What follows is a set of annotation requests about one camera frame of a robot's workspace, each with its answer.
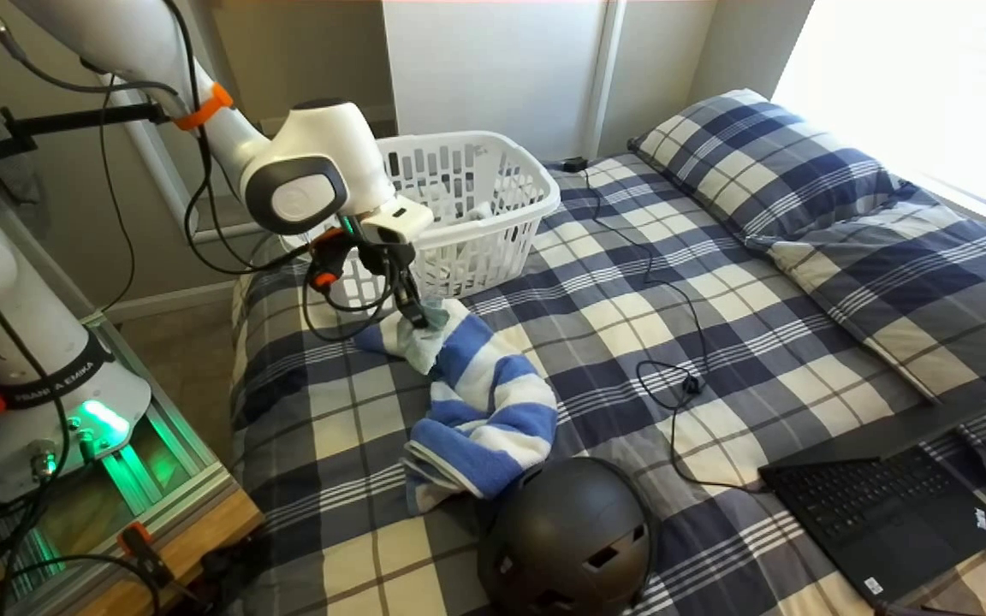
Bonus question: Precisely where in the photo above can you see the blue white striped cloth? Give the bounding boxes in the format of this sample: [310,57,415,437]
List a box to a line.
[353,297,560,515]

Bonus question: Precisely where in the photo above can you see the white plastic laundry basket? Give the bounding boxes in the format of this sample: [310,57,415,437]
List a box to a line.
[283,130,562,311]

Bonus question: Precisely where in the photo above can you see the white door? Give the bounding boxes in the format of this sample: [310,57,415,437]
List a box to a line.
[382,0,624,161]

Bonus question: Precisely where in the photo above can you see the blue plaid bed cover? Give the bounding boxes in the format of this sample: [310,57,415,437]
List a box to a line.
[229,152,986,616]

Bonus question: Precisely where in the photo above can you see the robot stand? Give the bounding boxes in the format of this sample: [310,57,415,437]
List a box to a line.
[0,312,265,616]

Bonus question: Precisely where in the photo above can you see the black helmet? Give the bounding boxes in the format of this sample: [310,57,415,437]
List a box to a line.
[476,456,659,616]

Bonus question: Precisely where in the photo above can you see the blue plaid pillow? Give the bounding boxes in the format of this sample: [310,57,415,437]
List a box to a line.
[629,88,903,251]
[769,198,986,405]

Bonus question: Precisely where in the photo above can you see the black laptop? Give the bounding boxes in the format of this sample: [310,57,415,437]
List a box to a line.
[757,389,986,605]

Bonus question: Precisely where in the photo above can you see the window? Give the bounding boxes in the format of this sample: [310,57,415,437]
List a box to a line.
[772,0,986,234]

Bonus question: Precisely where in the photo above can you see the black cable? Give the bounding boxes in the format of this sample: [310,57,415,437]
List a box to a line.
[561,157,769,495]

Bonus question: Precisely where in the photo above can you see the orange handled clamp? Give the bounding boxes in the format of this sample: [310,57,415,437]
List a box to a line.
[116,521,175,593]

